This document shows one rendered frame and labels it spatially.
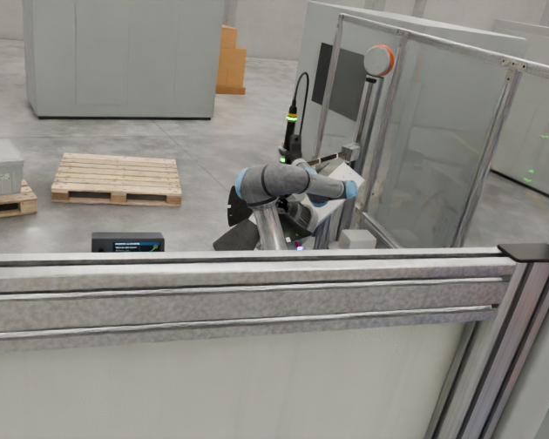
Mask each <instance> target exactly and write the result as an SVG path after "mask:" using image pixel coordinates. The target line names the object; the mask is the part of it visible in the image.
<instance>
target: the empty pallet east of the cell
mask: <svg viewBox="0 0 549 439"><path fill-rule="evenodd" d="M69 191H76V192H110V193H111V198H110V199H94V198H72V197H69ZM127 193H137V194H157V195H166V200H165V201H158V200H136V199H127V198H126V194H127ZM51 201H53V202H64V203H86V204H118V205H132V206H181V189H180V181H179V176H178V171H177V166H176V162H175V159H150V158H137V157H123V156H109V155H95V154H81V153H64V156H63V158H62V161H61V163H60V167H59V168H58V172H57V175H56V178H55V179H54V183H53V185H52V187H51Z"/></svg>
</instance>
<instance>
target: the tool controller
mask: <svg viewBox="0 0 549 439"><path fill-rule="evenodd" d="M91 252H92V253H134V252H165V238H164V236H163V234H162V233H161V232H95V233H92V234H91Z"/></svg>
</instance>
